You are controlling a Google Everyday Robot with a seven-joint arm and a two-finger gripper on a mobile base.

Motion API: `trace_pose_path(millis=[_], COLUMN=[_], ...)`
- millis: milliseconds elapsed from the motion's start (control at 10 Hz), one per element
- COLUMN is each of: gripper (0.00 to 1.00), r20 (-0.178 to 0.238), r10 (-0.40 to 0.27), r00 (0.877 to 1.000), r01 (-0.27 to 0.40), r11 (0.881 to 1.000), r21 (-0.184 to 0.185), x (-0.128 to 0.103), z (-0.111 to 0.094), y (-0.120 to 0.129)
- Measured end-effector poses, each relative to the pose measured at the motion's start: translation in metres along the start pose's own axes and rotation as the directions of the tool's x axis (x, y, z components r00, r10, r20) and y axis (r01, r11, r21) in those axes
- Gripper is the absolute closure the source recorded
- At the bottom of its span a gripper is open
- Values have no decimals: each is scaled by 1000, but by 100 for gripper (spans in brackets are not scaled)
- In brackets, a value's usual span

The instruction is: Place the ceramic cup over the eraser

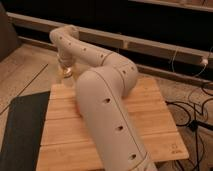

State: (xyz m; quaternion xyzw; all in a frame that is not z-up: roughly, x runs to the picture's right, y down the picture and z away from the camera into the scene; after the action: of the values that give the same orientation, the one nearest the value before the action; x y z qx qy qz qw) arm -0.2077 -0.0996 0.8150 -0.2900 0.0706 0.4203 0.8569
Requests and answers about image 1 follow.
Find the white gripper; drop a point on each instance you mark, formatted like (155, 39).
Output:
(66, 60)

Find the white ceramic cup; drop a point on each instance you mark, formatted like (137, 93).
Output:
(67, 72)

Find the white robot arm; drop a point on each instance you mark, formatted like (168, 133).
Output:
(99, 94)

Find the black floor mat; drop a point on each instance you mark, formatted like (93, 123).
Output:
(23, 132)

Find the white wall shelf rail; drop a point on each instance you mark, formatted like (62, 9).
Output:
(133, 44)

